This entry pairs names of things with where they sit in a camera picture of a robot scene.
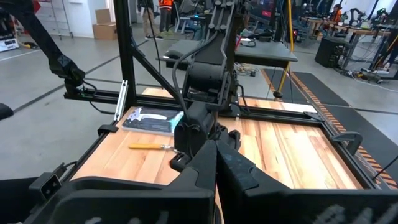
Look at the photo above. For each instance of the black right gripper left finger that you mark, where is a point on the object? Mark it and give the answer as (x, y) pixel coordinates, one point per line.
(186, 199)

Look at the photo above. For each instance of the large brown cardboard box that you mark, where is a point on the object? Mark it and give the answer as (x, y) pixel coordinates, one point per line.
(105, 31)

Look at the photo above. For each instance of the small black camera box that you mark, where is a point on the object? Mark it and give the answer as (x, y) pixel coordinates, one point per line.
(46, 185)

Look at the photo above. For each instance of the white light strip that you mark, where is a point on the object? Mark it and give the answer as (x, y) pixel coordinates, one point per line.
(121, 99)

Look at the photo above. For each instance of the black equipment cabinet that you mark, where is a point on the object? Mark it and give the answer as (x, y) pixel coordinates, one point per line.
(331, 53)

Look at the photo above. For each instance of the black aluminium table frame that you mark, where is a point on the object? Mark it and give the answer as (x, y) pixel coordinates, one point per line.
(130, 56)

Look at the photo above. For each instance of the dark tool package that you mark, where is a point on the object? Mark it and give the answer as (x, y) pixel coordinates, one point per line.
(152, 121)

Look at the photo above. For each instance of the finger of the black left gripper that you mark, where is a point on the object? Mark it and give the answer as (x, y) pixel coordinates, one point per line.
(180, 161)

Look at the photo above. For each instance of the black floor mat orange stripes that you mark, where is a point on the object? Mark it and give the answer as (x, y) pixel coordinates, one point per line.
(329, 90)

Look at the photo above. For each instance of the black table clamp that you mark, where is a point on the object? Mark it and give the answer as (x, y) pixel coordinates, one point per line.
(349, 140)
(107, 129)

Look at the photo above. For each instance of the black jointed camera mount arm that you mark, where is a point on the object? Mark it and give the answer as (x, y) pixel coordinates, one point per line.
(46, 46)

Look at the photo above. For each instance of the person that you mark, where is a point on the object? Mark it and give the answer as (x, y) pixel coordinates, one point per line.
(149, 18)
(165, 15)
(336, 14)

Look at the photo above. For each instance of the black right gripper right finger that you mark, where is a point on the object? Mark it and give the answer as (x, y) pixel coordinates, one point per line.
(264, 199)

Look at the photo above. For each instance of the small brown cardboard box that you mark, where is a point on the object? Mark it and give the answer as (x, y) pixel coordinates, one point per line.
(102, 15)

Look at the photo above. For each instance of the wooden workbench with robot arms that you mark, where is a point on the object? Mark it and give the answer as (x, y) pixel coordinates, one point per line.
(357, 29)

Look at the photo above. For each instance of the dark grey work table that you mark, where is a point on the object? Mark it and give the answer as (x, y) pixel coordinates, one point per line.
(264, 51)

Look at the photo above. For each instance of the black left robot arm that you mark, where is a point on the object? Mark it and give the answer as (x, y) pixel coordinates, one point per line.
(214, 56)

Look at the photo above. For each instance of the yellow pole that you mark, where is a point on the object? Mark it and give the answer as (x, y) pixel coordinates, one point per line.
(289, 40)

